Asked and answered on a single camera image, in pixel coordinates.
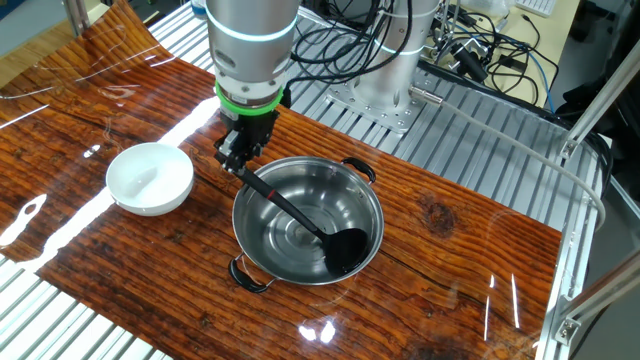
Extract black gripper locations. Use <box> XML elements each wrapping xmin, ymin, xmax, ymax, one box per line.
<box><xmin>213</xmin><ymin>105</ymin><xmax>280</xmax><ymax>176</ymax></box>

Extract black ladle with red band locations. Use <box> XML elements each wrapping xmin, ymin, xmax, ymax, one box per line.
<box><xmin>232</xmin><ymin>165</ymin><xmax>373</xmax><ymax>278</ymax></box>

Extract white ceramic bowl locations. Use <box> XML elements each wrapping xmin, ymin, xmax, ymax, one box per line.
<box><xmin>105</xmin><ymin>142</ymin><xmax>195</xmax><ymax>217</ymax></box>

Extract glossy wood grain mat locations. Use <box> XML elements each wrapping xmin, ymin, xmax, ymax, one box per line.
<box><xmin>0</xmin><ymin>0</ymin><xmax>564</xmax><ymax>360</ymax></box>

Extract white keyboard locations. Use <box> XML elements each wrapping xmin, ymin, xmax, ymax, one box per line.
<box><xmin>514</xmin><ymin>0</ymin><xmax>558</xmax><ymax>19</ymax></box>

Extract beige wooden desk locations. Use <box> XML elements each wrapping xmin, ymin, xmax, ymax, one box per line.
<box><xmin>419</xmin><ymin>0</ymin><xmax>584</xmax><ymax>109</ymax></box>

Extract green flange ring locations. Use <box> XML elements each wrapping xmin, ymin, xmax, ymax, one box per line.
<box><xmin>214</xmin><ymin>82</ymin><xmax>285</xmax><ymax>117</ymax></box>

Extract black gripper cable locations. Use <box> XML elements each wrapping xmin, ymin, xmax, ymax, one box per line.
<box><xmin>279</xmin><ymin>49</ymin><xmax>314</xmax><ymax>109</ymax></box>

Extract stainless steel pot black handles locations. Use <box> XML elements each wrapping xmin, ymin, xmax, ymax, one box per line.
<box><xmin>228</xmin><ymin>155</ymin><xmax>386</xmax><ymax>295</ymax></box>

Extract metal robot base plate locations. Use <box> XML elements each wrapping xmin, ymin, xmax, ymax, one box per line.
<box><xmin>324</xmin><ymin>69</ymin><xmax>441</xmax><ymax>135</ymax></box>

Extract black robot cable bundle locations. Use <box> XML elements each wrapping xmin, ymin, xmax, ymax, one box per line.
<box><xmin>289</xmin><ymin>0</ymin><xmax>416</xmax><ymax>86</ymax></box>

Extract grey hose with metal connector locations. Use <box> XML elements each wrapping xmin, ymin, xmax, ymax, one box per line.
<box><xmin>408</xmin><ymin>84</ymin><xmax>608</xmax><ymax>232</ymax></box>

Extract aluminium frame post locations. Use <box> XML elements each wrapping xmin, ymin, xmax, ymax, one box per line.
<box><xmin>62</xmin><ymin>0</ymin><xmax>92</xmax><ymax>38</ymax></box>

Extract black desk cable tangle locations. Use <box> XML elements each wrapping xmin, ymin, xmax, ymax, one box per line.
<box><xmin>429</xmin><ymin>0</ymin><xmax>561</xmax><ymax>106</ymax></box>

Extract blue cable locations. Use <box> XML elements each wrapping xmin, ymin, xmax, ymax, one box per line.
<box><xmin>527</xmin><ymin>49</ymin><xmax>557</xmax><ymax>114</ymax></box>

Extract aluminium frame strut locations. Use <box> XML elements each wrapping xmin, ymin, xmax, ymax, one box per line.
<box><xmin>559</xmin><ymin>37</ymin><xmax>640</xmax><ymax>161</ymax></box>
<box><xmin>552</xmin><ymin>259</ymin><xmax>640</xmax><ymax>347</ymax></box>

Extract thick black cable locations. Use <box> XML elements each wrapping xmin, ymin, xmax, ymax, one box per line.
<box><xmin>582</xmin><ymin>130</ymin><xmax>615</xmax><ymax>199</ymax></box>

